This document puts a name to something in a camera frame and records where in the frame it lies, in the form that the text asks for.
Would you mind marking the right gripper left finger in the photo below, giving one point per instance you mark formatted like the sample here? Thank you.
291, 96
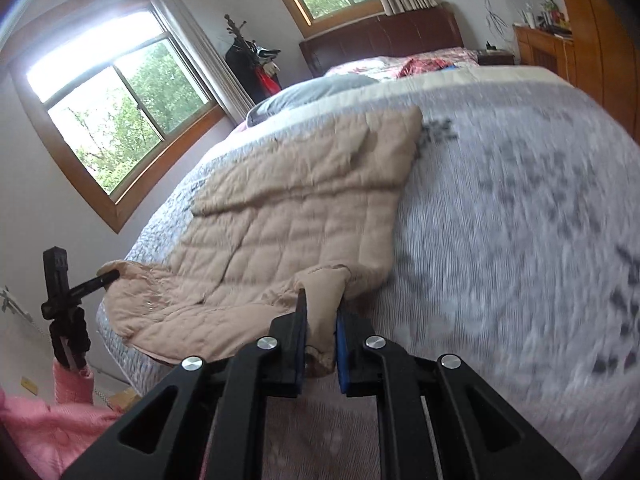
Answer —
204, 420

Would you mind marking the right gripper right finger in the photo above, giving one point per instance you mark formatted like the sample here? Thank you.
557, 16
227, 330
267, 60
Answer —
438, 419

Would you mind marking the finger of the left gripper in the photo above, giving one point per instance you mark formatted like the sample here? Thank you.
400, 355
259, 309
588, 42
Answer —
89, 287

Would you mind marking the beige quilted jacket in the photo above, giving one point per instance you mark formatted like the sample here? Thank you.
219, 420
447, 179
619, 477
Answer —
309, 217

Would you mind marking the pink sleeve left forearm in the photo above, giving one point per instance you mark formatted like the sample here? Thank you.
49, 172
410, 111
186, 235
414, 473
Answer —
52, 436

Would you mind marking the coat rack with clothes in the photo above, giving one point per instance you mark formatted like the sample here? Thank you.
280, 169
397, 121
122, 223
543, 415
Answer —
253, 65

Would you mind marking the grey quilted bedspread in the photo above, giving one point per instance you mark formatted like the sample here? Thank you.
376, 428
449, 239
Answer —
516, 246

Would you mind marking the side window curtain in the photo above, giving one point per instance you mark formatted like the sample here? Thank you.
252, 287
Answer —
209, 64

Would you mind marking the grey pillow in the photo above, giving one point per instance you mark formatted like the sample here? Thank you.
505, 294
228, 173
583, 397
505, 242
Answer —
305, 93

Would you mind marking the red patterned cloth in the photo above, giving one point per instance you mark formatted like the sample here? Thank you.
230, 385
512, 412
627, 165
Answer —
418, 66

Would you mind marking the dark bedside table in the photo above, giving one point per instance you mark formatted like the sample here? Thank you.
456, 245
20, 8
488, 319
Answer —
494, 57

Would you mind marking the wooden wardrobe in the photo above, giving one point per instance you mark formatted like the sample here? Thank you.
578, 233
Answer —
607, 61

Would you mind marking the dark wooden headboard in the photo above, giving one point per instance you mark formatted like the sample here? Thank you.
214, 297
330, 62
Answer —
396, 36

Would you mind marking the side window wooden frame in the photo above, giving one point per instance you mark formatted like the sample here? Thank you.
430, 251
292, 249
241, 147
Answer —
114, 96

